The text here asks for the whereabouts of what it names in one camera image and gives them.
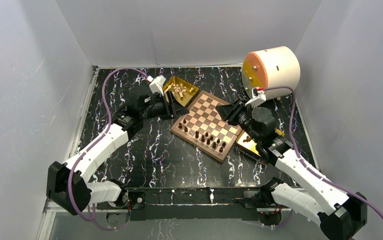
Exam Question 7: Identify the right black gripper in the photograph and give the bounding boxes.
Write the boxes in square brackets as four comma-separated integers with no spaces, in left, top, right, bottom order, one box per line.
[215,97,261,144]

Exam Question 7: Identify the pile of dark pieces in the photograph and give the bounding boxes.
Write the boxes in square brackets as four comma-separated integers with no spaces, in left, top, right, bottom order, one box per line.
[242,135,253,143]

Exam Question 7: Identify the wooden chess board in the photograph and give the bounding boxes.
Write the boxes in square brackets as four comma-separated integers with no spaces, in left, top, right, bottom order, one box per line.
[170,90,243,163]

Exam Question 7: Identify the white round drawer cabinet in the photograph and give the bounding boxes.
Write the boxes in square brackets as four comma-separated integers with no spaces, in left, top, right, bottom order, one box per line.
[241,46,301,98]

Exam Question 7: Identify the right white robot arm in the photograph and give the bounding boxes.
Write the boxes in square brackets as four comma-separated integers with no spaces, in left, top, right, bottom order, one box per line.
[216,99,368,240]

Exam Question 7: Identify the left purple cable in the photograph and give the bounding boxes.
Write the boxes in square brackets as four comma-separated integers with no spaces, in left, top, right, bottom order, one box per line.
[66,68,154,231]

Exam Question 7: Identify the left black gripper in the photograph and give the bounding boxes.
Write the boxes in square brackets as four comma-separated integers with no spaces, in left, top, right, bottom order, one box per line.
[140,91,189,121]

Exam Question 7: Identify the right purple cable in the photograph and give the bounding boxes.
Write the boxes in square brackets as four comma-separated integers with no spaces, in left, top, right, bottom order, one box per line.
[256,86,383,240]

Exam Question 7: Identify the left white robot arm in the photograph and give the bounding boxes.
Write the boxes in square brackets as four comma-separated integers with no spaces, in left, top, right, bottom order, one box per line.
[46,92,190,215]

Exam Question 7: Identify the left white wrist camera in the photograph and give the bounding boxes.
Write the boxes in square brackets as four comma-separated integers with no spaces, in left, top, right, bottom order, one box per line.
[146,75,166,96]

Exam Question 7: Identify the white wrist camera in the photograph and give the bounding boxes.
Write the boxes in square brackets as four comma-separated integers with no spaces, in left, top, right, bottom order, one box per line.
[146,75,166,96]
[245,87,267,108]

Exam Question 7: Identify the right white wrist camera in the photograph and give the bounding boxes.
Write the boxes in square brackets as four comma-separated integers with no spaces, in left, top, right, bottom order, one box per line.
[245,87,267,108]

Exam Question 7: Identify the aluminium frame rail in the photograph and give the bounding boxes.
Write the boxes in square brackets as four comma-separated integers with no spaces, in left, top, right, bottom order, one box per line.
[44,198,113,214]

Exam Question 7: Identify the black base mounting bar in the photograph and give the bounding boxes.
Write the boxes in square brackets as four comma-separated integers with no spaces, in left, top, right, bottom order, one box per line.
[97,187,291,225]

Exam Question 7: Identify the gold tray light pieces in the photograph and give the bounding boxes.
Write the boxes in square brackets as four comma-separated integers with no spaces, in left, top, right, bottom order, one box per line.
[162,76,200,108]

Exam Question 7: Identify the pile of light pieces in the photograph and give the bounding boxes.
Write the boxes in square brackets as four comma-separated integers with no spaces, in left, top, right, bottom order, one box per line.
[164,82,195,100]

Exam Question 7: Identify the gold tray dark pieces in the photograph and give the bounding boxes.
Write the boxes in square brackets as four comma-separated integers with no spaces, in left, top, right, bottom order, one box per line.
[234,129,285,165]

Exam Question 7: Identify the purple cable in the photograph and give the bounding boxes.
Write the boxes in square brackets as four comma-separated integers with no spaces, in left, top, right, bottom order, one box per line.
[66,68,154,231]
[256,86,383,240]

